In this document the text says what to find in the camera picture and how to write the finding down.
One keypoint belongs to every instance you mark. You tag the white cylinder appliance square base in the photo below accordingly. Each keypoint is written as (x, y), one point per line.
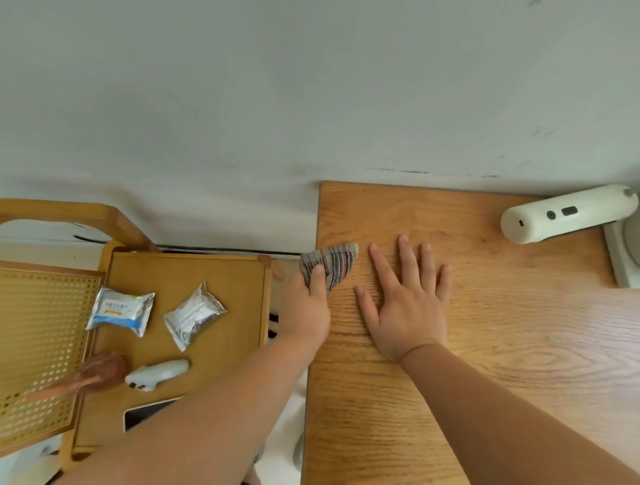
(625, 250)

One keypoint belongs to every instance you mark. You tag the white exercise machine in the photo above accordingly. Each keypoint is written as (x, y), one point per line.
(22, 464)

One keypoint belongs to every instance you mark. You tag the wooden rattan chair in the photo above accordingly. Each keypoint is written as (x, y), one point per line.
(240, 300)

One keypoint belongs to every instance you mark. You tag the person's left hand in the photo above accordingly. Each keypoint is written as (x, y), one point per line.
(305, 315)

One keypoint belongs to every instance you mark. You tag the white oblong device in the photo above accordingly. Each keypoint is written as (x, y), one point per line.
(565, 215)

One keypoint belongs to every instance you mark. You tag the person's right forearm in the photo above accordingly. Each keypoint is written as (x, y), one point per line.
(500, 429)

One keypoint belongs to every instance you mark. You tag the person's left forearm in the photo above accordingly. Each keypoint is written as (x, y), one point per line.
(210, 424)

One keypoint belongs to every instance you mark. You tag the blue white wipes packet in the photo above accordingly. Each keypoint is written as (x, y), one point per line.
(120, 310)

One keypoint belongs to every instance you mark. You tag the white controller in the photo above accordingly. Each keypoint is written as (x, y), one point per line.
(157, 374)

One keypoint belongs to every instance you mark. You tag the striped cleaning cloth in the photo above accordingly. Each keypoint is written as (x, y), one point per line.
(337, 262)

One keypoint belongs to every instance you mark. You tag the silver foil packet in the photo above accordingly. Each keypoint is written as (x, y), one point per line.
(192, 315)

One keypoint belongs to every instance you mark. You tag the grey left shoe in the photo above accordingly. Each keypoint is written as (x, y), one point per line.
(298, 449)

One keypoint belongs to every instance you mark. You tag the smartphone with cream case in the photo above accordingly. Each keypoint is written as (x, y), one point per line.
(145, 413)

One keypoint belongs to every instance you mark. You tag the brown spray bottle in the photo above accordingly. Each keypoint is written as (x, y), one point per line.
(105, 372)

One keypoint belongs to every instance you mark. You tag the person's right hand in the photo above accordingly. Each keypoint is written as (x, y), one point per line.
(410, 320)

